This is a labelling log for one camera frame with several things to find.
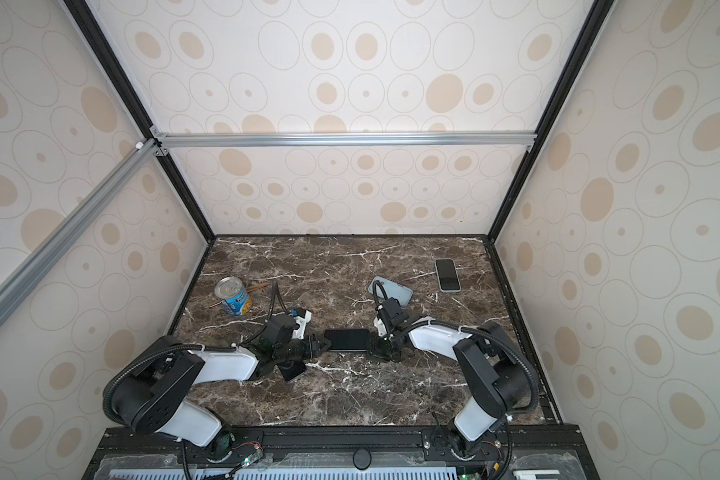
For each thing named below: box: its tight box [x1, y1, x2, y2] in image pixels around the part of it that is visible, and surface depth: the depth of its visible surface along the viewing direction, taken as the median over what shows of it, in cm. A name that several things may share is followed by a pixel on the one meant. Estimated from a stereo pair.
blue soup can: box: [214, 276, 253, 316], surface depth 94 cm
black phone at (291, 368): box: [277, 360, 307, 381], surface depth 85 cm
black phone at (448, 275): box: [434, 258, 462, 293], surface depth 109 cm
